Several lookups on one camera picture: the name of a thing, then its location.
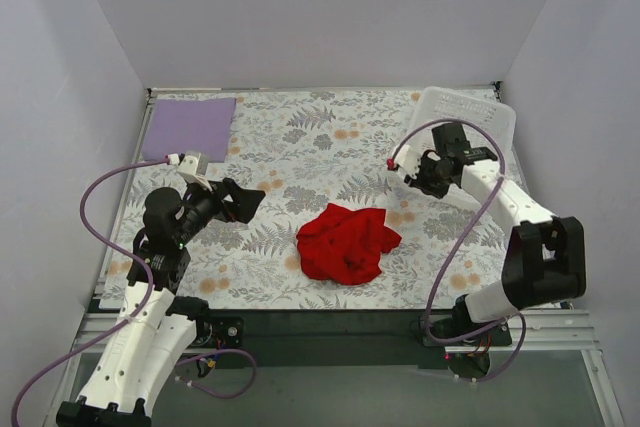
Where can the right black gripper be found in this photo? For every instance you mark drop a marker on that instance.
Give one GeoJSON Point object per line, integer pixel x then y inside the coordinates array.
{"type": "Point", "coordinates": [416, 180]}

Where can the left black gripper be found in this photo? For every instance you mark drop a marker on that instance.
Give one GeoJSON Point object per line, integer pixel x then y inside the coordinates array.
{"type": "Point", "coordinates": [228, 202]}

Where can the white plastic basket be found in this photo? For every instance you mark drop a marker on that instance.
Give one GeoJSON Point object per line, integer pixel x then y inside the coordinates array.
{"type": "Point", "coordinates": [495, 118]}

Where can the red t shirt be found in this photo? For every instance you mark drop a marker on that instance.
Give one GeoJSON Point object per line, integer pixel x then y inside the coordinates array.
{"type": "Point", "coordinates": [345, 246]}

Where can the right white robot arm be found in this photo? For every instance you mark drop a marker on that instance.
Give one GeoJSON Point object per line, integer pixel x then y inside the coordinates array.
{"type": "Point", "coordinates": [545, 256]}

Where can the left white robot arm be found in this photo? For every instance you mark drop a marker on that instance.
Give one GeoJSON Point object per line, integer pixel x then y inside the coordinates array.
{"type": "Point", "coordinates": [155, 325]}

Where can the floral patterned table mat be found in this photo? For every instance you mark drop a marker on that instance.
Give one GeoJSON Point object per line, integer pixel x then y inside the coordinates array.
{"type": "Point", "coordinates": [305, 150]}

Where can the folded purple t shirt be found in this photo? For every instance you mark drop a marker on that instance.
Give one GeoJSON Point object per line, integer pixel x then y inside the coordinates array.
{"type": "Point", "coordinates": [178, 126]}

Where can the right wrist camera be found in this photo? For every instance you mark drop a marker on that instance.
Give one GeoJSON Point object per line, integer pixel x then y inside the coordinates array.
{"type": "Point", "coordinates": [405, 163]}

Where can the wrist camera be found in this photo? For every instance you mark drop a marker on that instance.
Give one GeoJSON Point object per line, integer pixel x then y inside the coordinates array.
{"type": "Point", "coordinates": [191, 167]}
{"type": "Point", "coordinates": [405, 163]}

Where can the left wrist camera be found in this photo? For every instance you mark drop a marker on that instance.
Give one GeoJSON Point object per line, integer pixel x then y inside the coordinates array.
{"type": "Point", "coordinates": [191, 167]}

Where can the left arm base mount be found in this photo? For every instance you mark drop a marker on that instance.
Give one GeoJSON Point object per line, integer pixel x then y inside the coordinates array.
{"type": "Point", "coordinates": [213, 329]}

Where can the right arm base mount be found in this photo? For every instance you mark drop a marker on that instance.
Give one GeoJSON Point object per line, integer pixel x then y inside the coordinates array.
{"type": "Point", "coordinates": [464, 355]}

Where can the aluminium frame rail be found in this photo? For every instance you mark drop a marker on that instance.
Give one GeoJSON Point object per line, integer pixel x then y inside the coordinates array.
{"type": "Point", "coordinates": [372, 368]}

